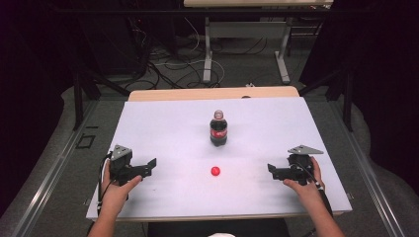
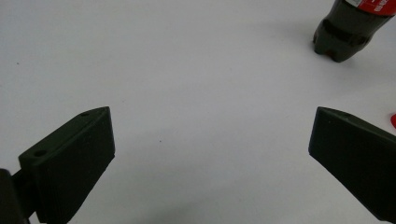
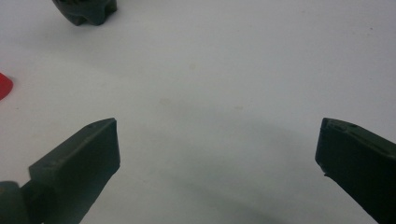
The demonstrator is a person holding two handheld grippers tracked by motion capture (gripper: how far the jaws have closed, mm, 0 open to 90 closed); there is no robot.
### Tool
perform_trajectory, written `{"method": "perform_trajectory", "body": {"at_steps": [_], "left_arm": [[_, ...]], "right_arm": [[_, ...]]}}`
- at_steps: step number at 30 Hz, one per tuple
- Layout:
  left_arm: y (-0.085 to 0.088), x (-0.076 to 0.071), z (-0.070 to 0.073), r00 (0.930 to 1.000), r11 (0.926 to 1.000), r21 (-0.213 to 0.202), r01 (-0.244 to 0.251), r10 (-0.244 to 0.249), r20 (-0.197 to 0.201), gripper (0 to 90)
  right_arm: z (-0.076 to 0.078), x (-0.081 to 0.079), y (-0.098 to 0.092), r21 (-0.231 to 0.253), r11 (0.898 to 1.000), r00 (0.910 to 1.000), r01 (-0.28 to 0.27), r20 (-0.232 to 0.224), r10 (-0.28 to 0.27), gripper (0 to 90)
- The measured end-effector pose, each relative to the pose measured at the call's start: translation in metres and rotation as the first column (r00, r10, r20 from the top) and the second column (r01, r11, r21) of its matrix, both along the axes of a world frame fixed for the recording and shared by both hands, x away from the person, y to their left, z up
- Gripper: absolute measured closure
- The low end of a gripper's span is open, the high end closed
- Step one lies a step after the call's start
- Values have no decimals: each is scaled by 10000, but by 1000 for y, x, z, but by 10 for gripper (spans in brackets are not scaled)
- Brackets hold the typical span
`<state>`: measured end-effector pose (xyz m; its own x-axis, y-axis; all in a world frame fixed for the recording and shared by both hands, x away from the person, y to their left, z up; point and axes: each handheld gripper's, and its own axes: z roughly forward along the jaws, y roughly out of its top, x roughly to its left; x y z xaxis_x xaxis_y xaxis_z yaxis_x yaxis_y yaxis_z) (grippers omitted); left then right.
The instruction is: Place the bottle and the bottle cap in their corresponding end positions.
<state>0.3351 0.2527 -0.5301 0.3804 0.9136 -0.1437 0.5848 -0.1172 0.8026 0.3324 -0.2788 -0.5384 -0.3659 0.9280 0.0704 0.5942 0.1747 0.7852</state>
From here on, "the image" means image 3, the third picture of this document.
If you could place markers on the red bottle cap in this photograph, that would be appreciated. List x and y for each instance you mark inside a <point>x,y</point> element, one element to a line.
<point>4,86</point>

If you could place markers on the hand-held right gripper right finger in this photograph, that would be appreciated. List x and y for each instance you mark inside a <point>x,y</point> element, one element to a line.
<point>358,158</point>

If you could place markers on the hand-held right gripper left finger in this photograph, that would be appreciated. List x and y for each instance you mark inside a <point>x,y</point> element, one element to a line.
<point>81,161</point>

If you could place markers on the cola bottle with red label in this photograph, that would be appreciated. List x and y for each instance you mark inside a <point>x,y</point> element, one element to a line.
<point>87,11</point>

